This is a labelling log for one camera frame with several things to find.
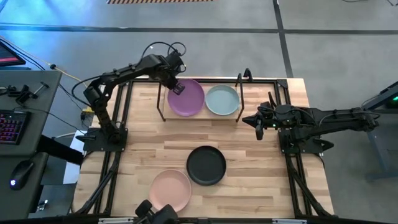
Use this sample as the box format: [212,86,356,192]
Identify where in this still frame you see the black rounded object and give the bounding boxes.
[134,199,179,224]

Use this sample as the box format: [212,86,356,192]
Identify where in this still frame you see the pink plate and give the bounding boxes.
[149,169,192,213]

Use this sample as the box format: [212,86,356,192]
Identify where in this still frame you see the white paper sheet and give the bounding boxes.
[63,129,87,185]

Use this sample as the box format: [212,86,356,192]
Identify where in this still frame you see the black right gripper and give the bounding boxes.
[241,100,281,141]

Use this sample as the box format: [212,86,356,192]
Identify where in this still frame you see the backlit black keyboard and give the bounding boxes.
[0,109,30,146]

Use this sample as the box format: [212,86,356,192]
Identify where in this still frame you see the grey side desk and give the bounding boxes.
[0,70,63,220]

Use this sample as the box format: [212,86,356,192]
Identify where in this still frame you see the black wire dish rack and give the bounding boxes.
[156,72,246,123]

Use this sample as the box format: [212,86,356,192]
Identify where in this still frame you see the teal plate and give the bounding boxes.
[205,84,241,116]

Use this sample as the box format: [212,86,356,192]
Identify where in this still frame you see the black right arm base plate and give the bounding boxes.
[278,128,335,155]

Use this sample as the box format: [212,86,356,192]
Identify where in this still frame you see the silver hinge bracket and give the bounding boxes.
[272,218,308,224]
[98,217,135,224]

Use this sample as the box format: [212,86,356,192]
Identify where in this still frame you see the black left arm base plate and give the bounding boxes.
[75,127,129,153]

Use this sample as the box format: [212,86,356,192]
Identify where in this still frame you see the black plate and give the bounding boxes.
[186,145,227,187]

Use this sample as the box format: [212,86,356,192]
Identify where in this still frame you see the black clamp tool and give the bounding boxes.
[0,81,50,105]

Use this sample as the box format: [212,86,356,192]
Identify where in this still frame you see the black computer mouse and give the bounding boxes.
[8,159,35,191]

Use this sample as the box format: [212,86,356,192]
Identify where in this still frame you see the grey metal cart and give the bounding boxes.
[362,81,398,182]

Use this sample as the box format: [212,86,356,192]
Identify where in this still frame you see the yellow cable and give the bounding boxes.
[0,36,94,113]

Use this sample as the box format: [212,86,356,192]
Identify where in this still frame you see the purple plate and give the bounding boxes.
[167,78,205,118]

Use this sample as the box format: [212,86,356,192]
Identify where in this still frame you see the small silver metal clip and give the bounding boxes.
[36,198,49,213]

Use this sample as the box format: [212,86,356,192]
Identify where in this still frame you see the black strap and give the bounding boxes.
[37,135,85,166]

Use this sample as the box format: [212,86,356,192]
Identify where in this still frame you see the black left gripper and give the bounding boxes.
[159,50,187,96]

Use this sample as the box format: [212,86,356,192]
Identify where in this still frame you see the black monitor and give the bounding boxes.
[0,42,27,68]

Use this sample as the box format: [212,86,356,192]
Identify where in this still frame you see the black aluminium table frame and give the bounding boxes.
[71,77,335,219]

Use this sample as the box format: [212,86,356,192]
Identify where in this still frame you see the black floor cable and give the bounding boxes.
[0,39,93,134]

